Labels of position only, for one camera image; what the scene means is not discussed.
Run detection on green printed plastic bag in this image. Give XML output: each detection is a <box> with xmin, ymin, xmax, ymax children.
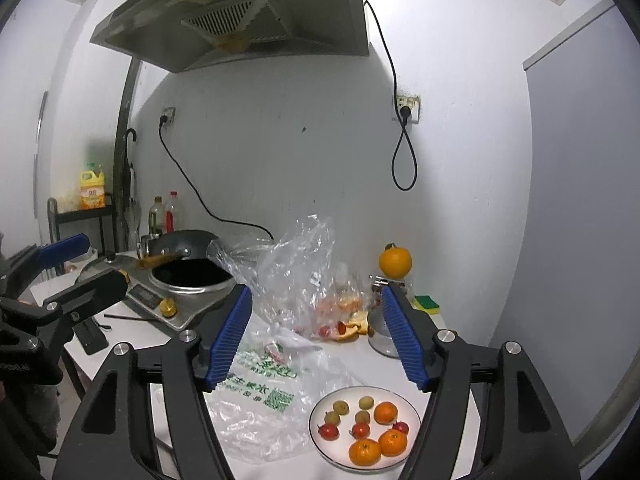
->
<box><xmin>150</xmin><ymin>317</ymin><xmax>366</xmax><ymax>463</ymax></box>

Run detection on grey refrigerator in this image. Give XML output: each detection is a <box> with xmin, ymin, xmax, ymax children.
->
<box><xmin>492</xmin><ymin>0</ymin><xmax>636</xmax><ymax>456</ymax></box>

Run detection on grey vertical pipe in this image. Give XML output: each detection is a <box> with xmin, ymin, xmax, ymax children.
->
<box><xmin>112</xmin><ymin>57</ymin><xmax>143</xmax><ymax>256</ymax></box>

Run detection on orange peel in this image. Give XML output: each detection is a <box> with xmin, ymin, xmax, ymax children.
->
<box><xmin>336</xmin><ymin>312</ymin><xmax>370</xmax><ymax>343</ymax></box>

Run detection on tangerine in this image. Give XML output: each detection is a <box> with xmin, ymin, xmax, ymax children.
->
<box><xmin>348</xmin><ymin>438</ymin><xmax>382</xmax><ymax>466</ymax></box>
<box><xmin>373</xmin><ymin>401</ymin><xmax>399</xmax><ymax>425</ymax></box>
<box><xmin>378</xmin><ymin>429</ymin><xmax>408</xmax><ymax>457</ymax></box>

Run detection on red sauce bottle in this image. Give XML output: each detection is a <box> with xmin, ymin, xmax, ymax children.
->
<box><xmin>165</xmin><ymin>191</ymin><xmax>181</xmax><ymax>235</ymax></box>

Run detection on black metal rack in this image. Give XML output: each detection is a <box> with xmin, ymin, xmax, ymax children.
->
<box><xmin>47</xmin><ymin>197</ymin><xmax>118</xmax><ymax>281</ymax></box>

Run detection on dark wok with wooden handle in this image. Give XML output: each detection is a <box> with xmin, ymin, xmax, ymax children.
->
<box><xmin>137</xmin><ymin>230</ymin><xmax>221</xmax><ymax>268</ymax></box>

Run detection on cooking oil bottle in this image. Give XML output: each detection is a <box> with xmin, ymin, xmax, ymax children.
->
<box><xmin>148</xmin><ymin>196</ymin><xmax>166</xmax><ymax>238</ymax></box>

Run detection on black range hood cable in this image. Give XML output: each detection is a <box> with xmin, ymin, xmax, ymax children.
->
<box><xmin>364</xmin><ymin>0</ymin><xmax>418</xmax><ymax>192</ymax></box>

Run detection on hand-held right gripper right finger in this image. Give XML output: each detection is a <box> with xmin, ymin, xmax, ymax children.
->
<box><xmin>381</xmin><ymin>282</ymin><xmax>581</xmax><ymax>480</ymax></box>

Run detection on large orange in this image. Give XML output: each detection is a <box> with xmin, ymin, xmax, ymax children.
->
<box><xmin>378</xmin><ymin>242</ymin><xmax>413</xmax><ymax>279</ymax></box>

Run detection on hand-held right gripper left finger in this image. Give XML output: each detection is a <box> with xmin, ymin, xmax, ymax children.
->
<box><xmin>52</xmin><ymin>282</ymin><xmax>253</xmax><ymax>480</ymax></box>

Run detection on steel pan lid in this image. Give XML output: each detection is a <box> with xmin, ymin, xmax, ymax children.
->
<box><xmin>75</xmin><ymin>255</ymin><xmax>138</xmax><ymax>286</ymax></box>

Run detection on clear plastic bag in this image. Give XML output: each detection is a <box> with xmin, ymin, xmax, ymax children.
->
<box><xmin>206</xmin><ymin>214</ymin><xmax>381</xmax><ymax>343</ymax></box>

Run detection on clear drinking glass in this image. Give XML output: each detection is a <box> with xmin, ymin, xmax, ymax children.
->
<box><xmin>370</xmin><ymin>274</ymin><xmax>416</xmax><ymax>302</ymax></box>

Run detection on black umbrella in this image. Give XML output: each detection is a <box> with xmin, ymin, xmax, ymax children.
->
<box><xmin>122</xmin><ymin>128</ymin><xmax>141</xmax><ymax>251</ymax></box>

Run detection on yellow oil bottle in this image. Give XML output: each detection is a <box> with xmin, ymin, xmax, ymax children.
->
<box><xmin>80</xmin><ymin>162</ymin><xmax>107</xmax><ymax>211</ymax></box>

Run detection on steel concave induction stove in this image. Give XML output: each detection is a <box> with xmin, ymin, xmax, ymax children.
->
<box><xmin>117</xmin><ymin>255</ymin><xmax>241</xmax><ymax>332</ymax></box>

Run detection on steel pot with lid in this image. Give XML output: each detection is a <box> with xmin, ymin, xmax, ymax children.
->
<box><xmin>367</xmin><ymin>305</ymin><xmax>416</xmax><ymax>359</ymax></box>

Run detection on smartphone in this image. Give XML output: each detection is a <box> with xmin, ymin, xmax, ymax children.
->
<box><xmin>75</xmin><ymin>316</ymin><xmax>110</xmax><ymax>356</ymax></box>

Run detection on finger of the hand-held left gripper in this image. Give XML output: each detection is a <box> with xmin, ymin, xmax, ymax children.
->
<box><xmin>20</xmin><ymin>267</ymin><xmax>130</xmax><ymax>352</ymax></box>
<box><xmin>0</xmin><ymin>232</ymin><xmax>92</xmax><ymax>302</ymax></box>

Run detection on thin black stick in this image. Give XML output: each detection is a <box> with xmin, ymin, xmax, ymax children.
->
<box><xmin>103</xmin><ymin>313</ymin><xmax>168</xmax><ymax>323</ymax></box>

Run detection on black stove cable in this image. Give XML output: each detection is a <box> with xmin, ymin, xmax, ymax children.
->
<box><xmin>159</xmin><ymin>116</ymin><xmax>275</xmax><ymax>241</ymax></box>

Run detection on white plate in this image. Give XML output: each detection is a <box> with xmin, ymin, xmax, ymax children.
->
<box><xmin>308</xmin><ymin>386</ymin><xmax>422</xmax><ymax>471</ymax></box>

